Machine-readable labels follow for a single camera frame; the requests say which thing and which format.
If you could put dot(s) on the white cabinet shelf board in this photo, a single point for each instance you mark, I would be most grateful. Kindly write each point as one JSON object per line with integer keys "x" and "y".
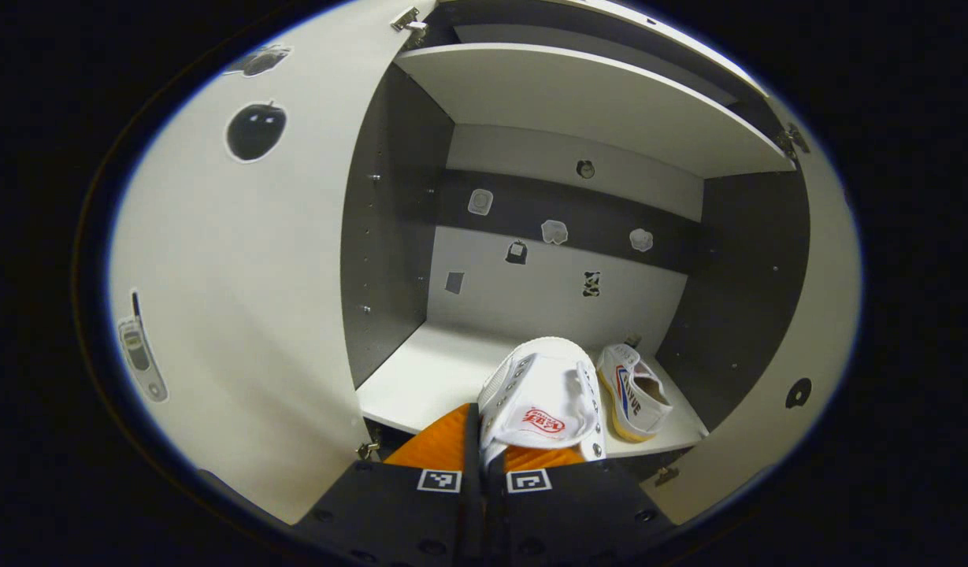
{"x": 594, "y": 102}
{"x": 428, "y": 378}

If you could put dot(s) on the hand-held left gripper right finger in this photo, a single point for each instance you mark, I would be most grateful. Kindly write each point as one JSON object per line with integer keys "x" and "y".
{"x": 495, "y": 512}

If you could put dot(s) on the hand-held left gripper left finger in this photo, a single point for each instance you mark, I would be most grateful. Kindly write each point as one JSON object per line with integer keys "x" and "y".
{"x": 469, "y": 504}

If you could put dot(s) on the white cabinet door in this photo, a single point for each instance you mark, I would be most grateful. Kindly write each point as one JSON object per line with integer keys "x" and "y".
{"x": 806, "y": 354}
{"x": 255, "y": 276}

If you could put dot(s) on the white canvas shoe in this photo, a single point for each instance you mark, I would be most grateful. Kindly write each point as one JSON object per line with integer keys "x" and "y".
{"x": 641, "y": 394}
{"x": 543, "y": 378}

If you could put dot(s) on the metal door hinge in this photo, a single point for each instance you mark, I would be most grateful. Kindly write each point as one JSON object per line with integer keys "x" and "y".
{"x": 666, "y": 476}
{"x": 409, "y": 20}
{"x": 368, "y": 450}
{"x": 792, "y": 142}

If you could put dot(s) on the white shoe cabinet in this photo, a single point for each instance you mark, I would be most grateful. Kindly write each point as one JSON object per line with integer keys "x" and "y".
{"x": 547, "y": 291}

